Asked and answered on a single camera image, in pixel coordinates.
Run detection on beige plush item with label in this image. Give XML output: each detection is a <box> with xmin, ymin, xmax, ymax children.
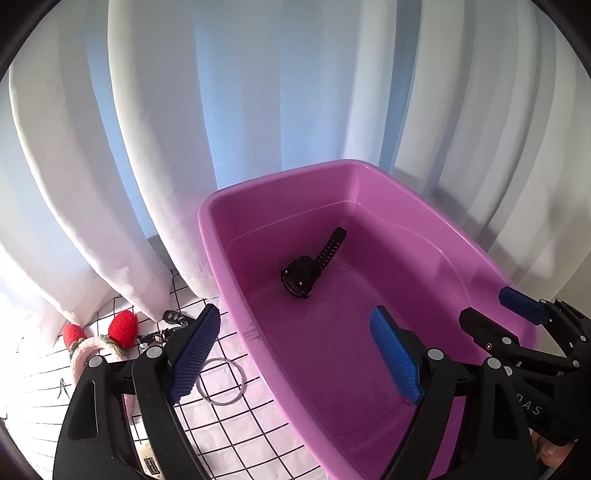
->
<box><xmin>134</xmin><ymin>440</ymin><xmax>162</xmax><ymax>478</ymax></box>

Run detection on white curtain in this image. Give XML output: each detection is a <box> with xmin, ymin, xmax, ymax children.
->
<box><xmin>0</xmin><ymin>0</ymin><xmax>591</xmax><ymax>324</ymax></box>

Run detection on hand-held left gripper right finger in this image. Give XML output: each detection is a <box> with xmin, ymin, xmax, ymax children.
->
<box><xmin>369</xmin><ymin>305</ymin><xmax>539</xmax><ymax>480</ymax></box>

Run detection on white grid tablecloth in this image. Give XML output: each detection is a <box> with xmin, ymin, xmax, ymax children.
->
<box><xmin>0</xmin><ymin>270</ymin><xmax>305</xmax><ymax>480</ymax></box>

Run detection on person's right hand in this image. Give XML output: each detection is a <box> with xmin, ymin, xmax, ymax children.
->
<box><xmin>531</xmin><ymin>429</ymin><xmax>571</xmax><ymax>469</ymax></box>

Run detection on purple plastic tub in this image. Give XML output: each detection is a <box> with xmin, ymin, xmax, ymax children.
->
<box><xmin>198</xmin><ymin>159</ymin><xmax>550</xmax><ymax>480</ymax></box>

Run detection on dark camouflage fabric bow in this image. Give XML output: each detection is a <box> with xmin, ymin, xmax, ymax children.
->
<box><xmin>136</xmin><ymin>309</ymin><xmax>199</xmax><ymax>347</ymax></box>

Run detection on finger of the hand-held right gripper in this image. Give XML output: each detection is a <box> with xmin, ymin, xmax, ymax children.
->
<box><xmin>499</xmin><ymin>286</ymin><xmax>591</xmax><ymax>352</ymax></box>
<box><xmin>458</xmin><ymin>307</ymin><xmax>580</xmax><ymax>374</ymax></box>

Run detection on silver metal bangle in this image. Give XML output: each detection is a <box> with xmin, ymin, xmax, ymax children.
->
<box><xmin>196</xmin><ymin>357</ymin><xmax>245</xmax><ymax>407</ymax></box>

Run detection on black wristwatch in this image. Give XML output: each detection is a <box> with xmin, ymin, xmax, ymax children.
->
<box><xmin>280</xmin><ymin>226</ymin><xmax>348</xmax><ymax>300</ymax></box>

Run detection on pink strawberry headband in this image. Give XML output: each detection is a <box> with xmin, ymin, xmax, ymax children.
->
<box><xmin>62</xmin><ymin>311</ymin><xmax>139</xmax><ymax>421</ymax></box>

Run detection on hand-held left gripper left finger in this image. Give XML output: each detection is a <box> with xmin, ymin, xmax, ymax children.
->
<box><xmin>53</xmin><ymin>304</ymin><xmax>221</xmax><ymax>480</ymax></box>

